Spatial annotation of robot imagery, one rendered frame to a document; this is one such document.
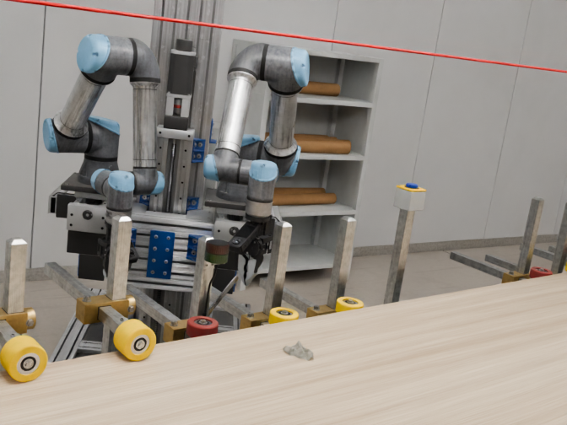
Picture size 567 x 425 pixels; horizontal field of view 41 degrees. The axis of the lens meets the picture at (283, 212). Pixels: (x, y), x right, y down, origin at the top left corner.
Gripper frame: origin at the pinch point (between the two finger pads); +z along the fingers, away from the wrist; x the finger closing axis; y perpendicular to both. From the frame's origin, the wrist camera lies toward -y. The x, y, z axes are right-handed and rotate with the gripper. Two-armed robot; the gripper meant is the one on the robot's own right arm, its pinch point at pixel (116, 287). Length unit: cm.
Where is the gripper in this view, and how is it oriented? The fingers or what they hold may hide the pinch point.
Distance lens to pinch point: 237.6
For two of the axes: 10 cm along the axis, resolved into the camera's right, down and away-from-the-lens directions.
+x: -7.8, 0.5, -6.3
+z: -1.3, 9.6, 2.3
